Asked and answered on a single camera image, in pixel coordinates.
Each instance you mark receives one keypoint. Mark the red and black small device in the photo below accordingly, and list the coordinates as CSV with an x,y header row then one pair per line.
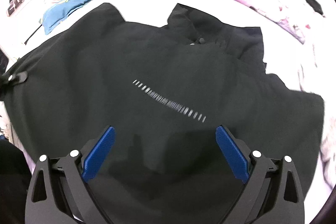
x,y
13,6

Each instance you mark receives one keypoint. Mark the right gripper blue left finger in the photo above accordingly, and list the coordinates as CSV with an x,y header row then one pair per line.
x,y
95,152

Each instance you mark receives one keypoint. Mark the black zip jacket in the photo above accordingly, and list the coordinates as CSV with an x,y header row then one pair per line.
x,y
165,90

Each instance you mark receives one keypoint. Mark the black garment on duvet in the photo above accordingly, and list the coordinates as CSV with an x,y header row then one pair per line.
x,y
316,6

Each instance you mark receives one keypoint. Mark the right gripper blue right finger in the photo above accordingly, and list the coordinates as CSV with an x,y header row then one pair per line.
x,y
233,151

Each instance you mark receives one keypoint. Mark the blue pillow with orange dots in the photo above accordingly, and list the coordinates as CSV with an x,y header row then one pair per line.
x,y
59,12

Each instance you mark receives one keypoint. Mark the purple fleece bed sheet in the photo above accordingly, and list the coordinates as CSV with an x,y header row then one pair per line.
x,y
294,63

